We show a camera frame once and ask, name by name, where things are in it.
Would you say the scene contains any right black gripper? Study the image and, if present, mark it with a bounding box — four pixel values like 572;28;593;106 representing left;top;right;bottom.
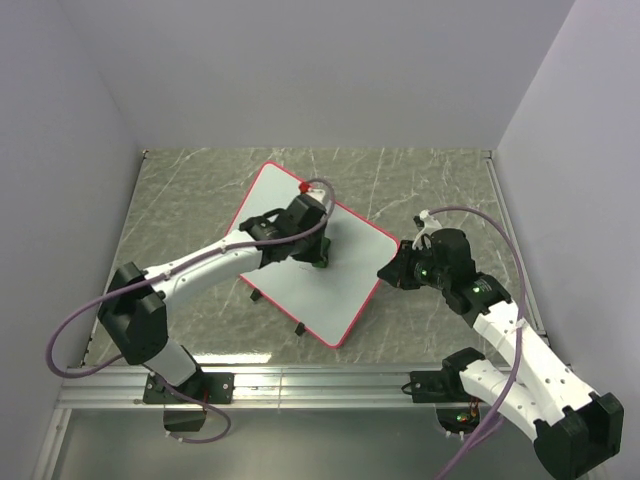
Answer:
376;240;450;291

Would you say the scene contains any red framed whiteboard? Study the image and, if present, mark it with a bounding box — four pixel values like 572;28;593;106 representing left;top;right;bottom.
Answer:
225;161;400;349

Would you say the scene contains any green whiteboard eraser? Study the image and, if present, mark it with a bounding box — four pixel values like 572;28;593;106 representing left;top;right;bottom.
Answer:
312;237;331;269

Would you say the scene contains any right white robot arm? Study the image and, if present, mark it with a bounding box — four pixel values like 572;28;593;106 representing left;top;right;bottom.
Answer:
377;229;624;479

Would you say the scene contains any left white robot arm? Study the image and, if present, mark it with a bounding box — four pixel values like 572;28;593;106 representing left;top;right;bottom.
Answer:
98;189;335;402

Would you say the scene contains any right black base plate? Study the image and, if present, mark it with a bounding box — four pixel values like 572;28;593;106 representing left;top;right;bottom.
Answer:
401;370;471;404

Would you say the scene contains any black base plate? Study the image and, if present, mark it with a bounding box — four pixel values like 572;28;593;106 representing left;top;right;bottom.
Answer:
401;370;471;404
142;372;234;405

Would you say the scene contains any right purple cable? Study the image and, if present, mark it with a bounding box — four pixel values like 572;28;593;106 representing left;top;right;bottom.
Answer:
432;205;527;480

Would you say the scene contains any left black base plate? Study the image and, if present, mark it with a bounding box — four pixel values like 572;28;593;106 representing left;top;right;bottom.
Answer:
142;372;234;405

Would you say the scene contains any aluminium mounting rail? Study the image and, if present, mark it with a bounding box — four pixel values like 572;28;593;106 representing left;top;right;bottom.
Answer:
54;363;441;412

